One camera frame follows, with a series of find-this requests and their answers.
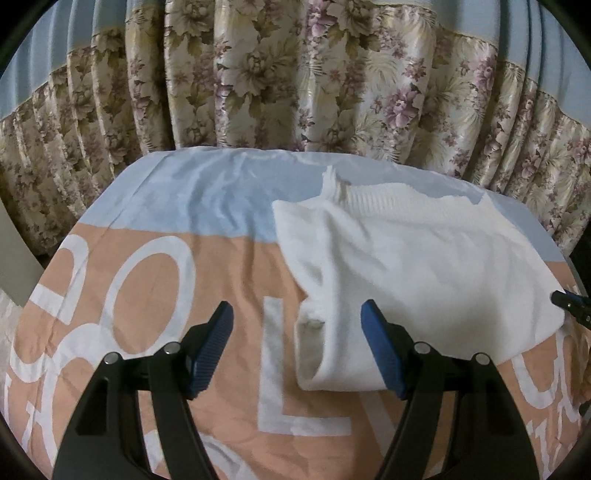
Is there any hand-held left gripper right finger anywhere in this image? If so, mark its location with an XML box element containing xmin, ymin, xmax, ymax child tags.
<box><xmin>360</xmin><ymin>299</ymin><xmax>541</xmax><ymax>480</ymax></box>

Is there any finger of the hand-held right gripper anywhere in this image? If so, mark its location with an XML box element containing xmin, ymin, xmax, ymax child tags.
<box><xmin>551</xmin><ymin>288</ymin><xmax>591</xmax><ymax>326</ymax></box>

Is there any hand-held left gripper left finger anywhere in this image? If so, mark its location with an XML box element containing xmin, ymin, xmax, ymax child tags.
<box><xmin>52</xmin><ymin>301</ymin><xmax>235</xmax><ymax>480</ymax></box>

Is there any white knit sweater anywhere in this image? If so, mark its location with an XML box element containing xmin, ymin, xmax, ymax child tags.
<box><xmin>271</xmin><ymin>165</ymin><xmax>568</xmax><ymax>393</ymax></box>

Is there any orange printed blanket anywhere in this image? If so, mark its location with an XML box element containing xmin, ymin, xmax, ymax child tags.
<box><xmin>2</xmin><ymin>148</ymin><xmax>585</xmax><ymax>480</ymax></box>

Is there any white board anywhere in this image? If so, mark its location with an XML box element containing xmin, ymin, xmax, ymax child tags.
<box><xmin>0</xmin><ymin>217</ymin><xmax>41</xmax><ymax>306</ymax></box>

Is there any blue floral curtain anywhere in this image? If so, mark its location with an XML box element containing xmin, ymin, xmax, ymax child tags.
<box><xmin>0</xmin><ymin>0</ymin><xmax>591</xmax><ymax>259</ymax></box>

